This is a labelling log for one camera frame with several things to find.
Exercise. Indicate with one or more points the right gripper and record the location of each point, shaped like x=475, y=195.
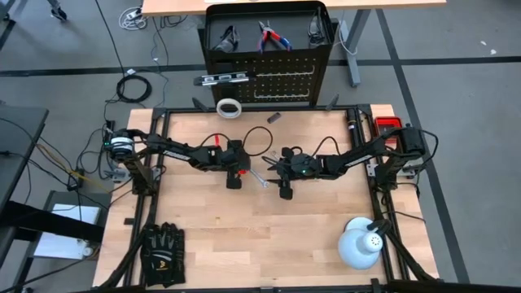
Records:
x=303, y=164

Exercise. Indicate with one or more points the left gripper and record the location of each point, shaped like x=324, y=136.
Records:
x=234, y=156

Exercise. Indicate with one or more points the white tape roll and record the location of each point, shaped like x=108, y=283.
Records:
x=218, y=108

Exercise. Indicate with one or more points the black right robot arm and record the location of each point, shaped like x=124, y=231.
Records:
x=354, y=156

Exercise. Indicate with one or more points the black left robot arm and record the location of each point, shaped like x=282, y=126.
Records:
x=179, y=152

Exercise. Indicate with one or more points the black pegboard bin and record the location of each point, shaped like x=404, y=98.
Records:
x=224, y=67
x=227, y=93

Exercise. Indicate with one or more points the black cylinder with white band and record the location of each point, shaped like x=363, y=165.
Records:
x=353, y=126

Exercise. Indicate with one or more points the black pegboard tool cart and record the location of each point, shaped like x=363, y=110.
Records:
x=268, y=61

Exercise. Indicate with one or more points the white dome desk lamp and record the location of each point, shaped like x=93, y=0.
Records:
x=358, y=248

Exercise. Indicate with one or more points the black work glove with logo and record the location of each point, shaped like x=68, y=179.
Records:
x=163, y=252

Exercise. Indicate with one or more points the red plastic tray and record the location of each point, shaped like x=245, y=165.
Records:
x=386, y=122

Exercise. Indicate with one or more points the wooden desk with grey legs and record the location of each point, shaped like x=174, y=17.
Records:
x=285, y=6

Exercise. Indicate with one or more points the grey cart with white sheet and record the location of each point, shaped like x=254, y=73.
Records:
x=67, y=219

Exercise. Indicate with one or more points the black side table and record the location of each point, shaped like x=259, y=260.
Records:
x=16, y=138

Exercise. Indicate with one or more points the person's foot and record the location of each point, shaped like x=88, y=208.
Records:
x=58, y=13

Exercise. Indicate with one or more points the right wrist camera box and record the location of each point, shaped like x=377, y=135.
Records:
x=286, y=191

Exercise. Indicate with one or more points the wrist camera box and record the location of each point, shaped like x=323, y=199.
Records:
x=286, y=191
x=234, y=181

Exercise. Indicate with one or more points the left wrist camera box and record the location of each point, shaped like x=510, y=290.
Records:
x=234, y=181

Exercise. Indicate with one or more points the black metal table frame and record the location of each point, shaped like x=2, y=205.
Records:
x=183, y=110

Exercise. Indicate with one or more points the metal pegboard hook rail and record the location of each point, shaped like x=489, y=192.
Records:
x=285, y=97
x=285, y=74

